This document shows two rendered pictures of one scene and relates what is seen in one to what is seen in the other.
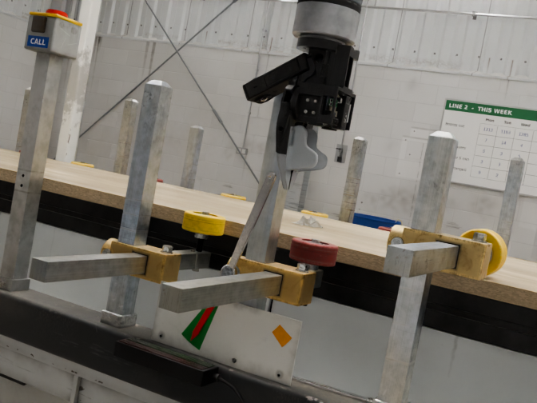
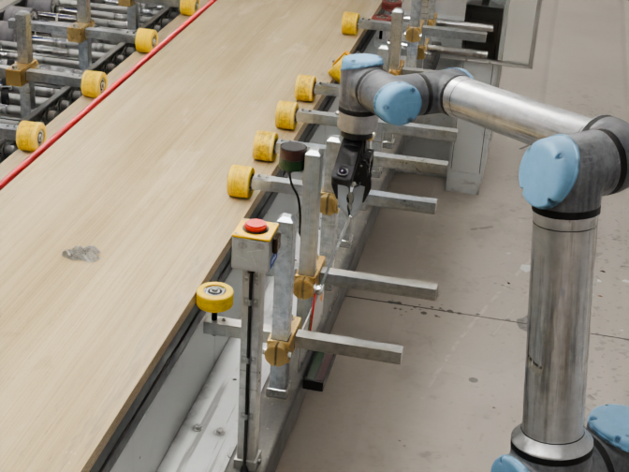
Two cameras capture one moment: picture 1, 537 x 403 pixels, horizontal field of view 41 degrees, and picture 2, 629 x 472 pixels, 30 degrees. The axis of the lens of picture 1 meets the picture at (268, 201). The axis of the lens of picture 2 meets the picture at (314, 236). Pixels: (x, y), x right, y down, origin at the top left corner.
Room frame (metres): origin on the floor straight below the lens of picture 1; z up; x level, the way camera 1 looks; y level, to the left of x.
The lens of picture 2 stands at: (1.76, 2.29, 2.15)
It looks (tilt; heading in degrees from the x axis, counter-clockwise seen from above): 26 degrees down; 254
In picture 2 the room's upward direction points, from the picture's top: 4 degrees clockwise
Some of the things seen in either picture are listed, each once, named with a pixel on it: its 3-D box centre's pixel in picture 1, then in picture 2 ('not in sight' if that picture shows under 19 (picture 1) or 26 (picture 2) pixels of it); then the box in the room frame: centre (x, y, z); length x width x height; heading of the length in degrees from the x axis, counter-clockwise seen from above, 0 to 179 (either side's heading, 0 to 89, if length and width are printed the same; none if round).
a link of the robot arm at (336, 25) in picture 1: (326, 28); (356, 120); (1.02, -0.04, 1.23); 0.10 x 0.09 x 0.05; 154
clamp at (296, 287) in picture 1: (269, 278); (307, 276); (1.11, -0.02, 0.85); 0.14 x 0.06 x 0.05; 64
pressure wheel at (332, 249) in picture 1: (309, 272); not in sight; (1.21, -0.09, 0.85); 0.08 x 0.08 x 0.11
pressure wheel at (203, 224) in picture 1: (200, 241); (214, 311); (1.36, 0.11, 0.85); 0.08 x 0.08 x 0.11
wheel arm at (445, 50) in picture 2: not in sight; (431, 49); (0.18, -1.81, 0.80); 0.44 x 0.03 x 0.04; 154
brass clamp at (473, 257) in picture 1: (438, 251); (332, 195); (1.00, -0.25, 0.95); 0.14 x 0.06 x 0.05; 64
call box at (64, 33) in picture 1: (53, 37); (255, 247); (1.35, 0.45, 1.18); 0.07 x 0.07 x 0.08; 64
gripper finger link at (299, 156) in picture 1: (299, 158); (358, 198); (1.00, -0.03, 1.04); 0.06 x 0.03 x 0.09; 64
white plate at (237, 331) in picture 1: (222, 331); (312, 324); (1.11, 0.03, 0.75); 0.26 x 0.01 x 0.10; 64
